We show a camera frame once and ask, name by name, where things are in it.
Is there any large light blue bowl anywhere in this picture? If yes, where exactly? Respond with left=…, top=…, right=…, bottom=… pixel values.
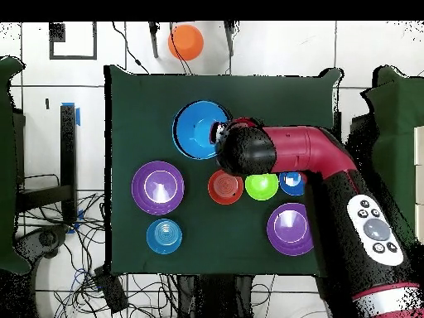
left=171, top=99, right=232, bottom=161

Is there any purple plastic bowl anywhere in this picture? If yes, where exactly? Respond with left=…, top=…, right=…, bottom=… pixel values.
left=266, top=202, right=315, bottom=257
left=131, top=160, right=186, bottom=216

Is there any orange-red plastic bowl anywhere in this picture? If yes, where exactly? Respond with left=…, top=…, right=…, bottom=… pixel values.
left=207, top=169, right=245, bottom=205

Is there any green plastic bowl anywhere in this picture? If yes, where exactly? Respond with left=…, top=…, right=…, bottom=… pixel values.
left=243, top=172, right=280, bottom=202

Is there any dark green tablecloth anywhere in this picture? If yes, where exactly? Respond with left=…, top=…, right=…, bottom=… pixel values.
left=103, top=64, right=344, bottom=277

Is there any dark blue plastic bowl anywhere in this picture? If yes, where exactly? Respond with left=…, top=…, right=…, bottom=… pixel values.
left=278, top=171, right=308, bottom=196

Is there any orange round object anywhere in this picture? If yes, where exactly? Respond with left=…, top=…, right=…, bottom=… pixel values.
left=167, top=23, right=205, bottom=62

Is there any black tripod leg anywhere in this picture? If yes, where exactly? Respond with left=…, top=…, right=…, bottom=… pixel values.
left=224, top=21, right=240, bottom=57
left=147, top=22, right=160, bottom=60

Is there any small light blue bowl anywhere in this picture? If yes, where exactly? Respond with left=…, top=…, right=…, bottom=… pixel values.
left=146, top=218, right=184, bottom=256

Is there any blue tape strip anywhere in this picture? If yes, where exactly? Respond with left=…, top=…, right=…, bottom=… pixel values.
left=61, top=102, right=81, bottom=127

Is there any black metal stand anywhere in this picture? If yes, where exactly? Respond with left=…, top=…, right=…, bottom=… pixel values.
left=16, top=104, right=79, bottom=225

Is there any green cloth covered table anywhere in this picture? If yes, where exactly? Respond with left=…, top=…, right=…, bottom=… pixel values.
left=0, top=55, right=32, bottom=275
left=359, top=65, right=424, bottom=239

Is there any black power adapter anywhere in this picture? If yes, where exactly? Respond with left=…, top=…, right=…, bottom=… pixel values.
left=93, top=266, right=129, bottom=314

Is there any black grey chair base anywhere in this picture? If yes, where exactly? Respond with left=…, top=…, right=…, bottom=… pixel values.
left=14, top=224, right=71, bottom=266

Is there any white box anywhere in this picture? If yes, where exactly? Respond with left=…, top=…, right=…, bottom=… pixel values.
left=415, top=203, right=424, bottom=245

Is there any black cable with connector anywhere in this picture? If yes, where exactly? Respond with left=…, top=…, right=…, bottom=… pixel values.
left=111, top=22, right=151, bottom=75

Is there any black metal post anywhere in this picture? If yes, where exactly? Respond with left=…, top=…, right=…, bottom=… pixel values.
left=332, top=111, right=343, bottom=137

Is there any tangle of floor cables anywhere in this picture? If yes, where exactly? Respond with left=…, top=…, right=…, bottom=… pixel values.
left=19, top=173, right=180, bottom=318

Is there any black square floor frame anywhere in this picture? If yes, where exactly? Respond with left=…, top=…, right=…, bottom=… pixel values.
left=48, top=22, right=98, bottom=60

